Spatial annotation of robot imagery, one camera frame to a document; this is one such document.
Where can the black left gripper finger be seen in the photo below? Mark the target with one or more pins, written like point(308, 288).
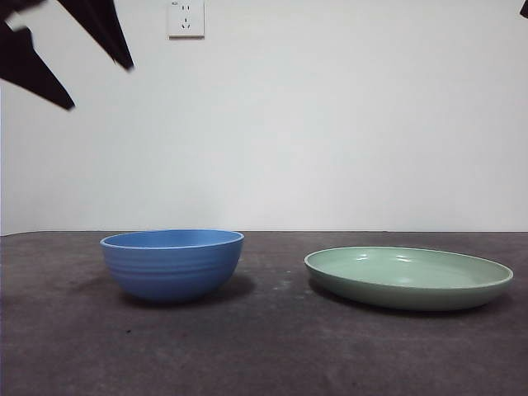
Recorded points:
point(29, 70)
point(103, 33)

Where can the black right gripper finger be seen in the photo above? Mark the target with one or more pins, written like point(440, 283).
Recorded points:
point(525, 8)

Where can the blue ribbed bowl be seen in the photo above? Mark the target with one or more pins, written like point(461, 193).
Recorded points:
point(173, 272)

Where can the green round plate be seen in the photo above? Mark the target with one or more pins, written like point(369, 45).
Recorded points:
point(412, 297)

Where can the white wall socket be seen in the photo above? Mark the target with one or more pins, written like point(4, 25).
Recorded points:
point(185, 20)

